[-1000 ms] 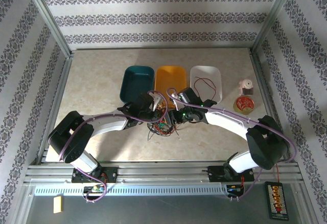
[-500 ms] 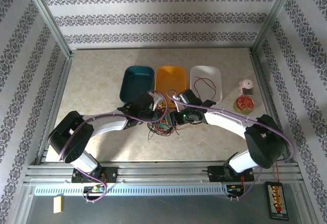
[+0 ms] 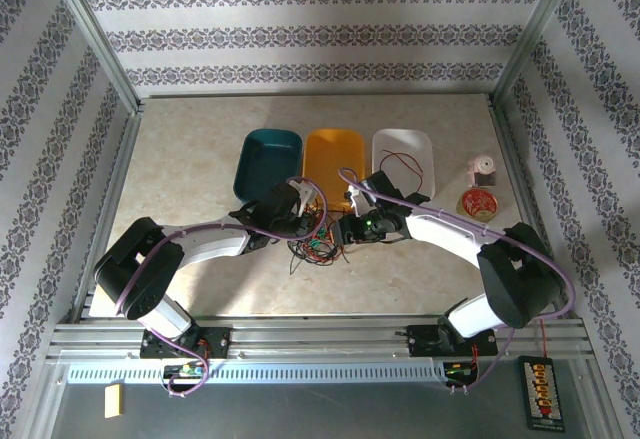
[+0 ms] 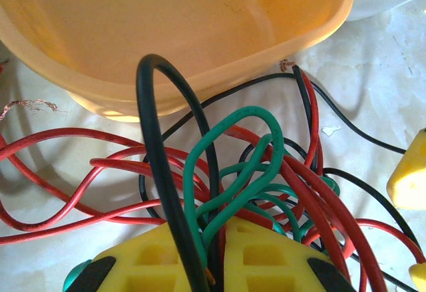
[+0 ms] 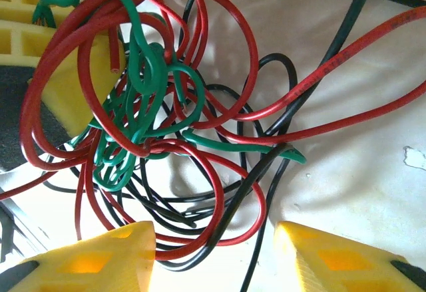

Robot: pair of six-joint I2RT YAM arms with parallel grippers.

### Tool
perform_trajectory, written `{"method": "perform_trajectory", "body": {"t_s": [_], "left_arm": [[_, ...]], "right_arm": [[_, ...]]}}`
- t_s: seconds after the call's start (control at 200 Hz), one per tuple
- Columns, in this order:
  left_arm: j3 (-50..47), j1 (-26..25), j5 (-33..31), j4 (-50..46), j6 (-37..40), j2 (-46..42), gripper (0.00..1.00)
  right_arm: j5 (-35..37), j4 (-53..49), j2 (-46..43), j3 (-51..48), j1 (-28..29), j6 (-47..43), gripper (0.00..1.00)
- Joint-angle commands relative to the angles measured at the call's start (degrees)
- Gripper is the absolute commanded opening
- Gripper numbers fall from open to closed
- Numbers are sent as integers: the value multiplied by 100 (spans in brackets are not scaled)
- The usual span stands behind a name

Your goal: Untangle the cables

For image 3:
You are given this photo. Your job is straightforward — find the aluminium frame post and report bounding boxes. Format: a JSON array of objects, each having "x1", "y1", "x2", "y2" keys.
[
  {"x1": 492, "y1": 0, "x2": 585, "y2": 105},
  {"x1": 42, "y1": 0, "x2": 142, "y2": 116}
]

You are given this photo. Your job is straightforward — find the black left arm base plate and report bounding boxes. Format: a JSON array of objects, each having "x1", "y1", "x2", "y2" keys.
[{"x1": 139, "y1": 326, "x2": 234, "y2": 360}]

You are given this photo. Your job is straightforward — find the orange plastic bin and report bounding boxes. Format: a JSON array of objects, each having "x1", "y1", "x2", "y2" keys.
[{"x1": 302, "y1": 127, "x2": 366, "y2": 210}]

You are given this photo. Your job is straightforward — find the grey metal sheet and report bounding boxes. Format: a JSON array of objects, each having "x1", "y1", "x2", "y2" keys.
[{"x1": 29, "y1": 358, "x2": 616, "y2": 439}]

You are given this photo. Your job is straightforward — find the round red gold tin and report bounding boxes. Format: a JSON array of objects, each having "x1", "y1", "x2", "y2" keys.
[{"x1": 455, "y1": 187, "x2": 500, "y2": 226}]

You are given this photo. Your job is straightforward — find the small pink white device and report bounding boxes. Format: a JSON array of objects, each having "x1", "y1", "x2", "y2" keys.
[{"x1": 467, "y1": 153, "x2": 499, "y2": 188}]

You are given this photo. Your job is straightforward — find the teal plastic bin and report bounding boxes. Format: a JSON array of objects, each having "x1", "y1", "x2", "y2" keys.
[{"x1": 232, "y1": 128, "x2": 304, "y2": 210}]

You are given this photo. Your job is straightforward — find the red wire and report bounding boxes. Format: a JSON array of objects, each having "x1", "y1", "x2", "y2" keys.
[
  {"x1": 309, "y1": 231, "x2": 352, "y2": 266},
  {"x1": 378, "y1": 148, "x2": 425, "y2": 191}
]

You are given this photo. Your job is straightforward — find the slotted grey cable duct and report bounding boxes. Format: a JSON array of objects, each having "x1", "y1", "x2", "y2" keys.
[{"x1": 66, "y1": 360, "x2": 449, "y2": 386}]

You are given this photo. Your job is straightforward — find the white plastic bin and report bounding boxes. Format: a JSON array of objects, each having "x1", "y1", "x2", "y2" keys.
[{"x1": 371, "y1": 127, "x2": 437, "y2": 201}]

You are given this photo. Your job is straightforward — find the thin aluminium edge rail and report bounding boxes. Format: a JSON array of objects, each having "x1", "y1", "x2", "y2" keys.
[{"x1": 137, "y1": 89, "x2": 496, "y2": 102}]

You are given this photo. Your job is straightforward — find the pale yellow block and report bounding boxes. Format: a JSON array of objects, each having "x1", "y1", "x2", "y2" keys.
[{"x1": 103, "y1": 383, "x2": 124, "y2": 418}]

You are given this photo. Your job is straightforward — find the black yellow connector board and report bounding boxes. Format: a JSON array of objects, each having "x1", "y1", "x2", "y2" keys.
[{"x1": 519, "y1": 355, "x2": 569, "y2": 431}]

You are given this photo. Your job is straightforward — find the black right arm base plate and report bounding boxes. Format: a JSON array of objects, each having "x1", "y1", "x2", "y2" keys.
[{"x1": 405, "y1": 323, "x2": 501, "y2": 359}]

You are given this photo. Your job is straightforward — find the small circuit board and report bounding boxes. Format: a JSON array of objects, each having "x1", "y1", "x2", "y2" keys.
[
  {"x1": 163, "y1": 363, "x2": 207, "y2": 379},
  {"x1": 443, "y1": 362, "x2": 479, "y2": 379}
]

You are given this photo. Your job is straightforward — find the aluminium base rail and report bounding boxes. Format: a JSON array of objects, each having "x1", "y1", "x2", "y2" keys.
[{"x1": 47, "y1": 314, "x2": 596, "y2": 364}]

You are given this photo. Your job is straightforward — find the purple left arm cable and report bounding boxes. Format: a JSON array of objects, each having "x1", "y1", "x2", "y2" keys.
[{"x1": 113, "y1": 175, "x2": 330, "y2": 400}]

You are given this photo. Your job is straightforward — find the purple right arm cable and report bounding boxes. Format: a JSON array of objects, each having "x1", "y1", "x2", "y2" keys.
[{"x1": 338, "y1": 167, "x2": 575, "y2": 396}]

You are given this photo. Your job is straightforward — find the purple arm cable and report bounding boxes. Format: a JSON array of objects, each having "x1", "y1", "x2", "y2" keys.
[
  {"x1": 113, "y1": 175, "x2": 330, "y2": 400},
  {"x1": 338, "y1": 167, "x2": 575, "y2": 396}
]

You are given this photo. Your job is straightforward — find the aluminium side rail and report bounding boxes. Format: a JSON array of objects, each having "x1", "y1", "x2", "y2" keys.
[
  {"x1": 69, "y1": 101, "x2": 147, "y2": 323},
  {"x1": 487, "y1": 96, "x2": 559, "y2": 280}
]

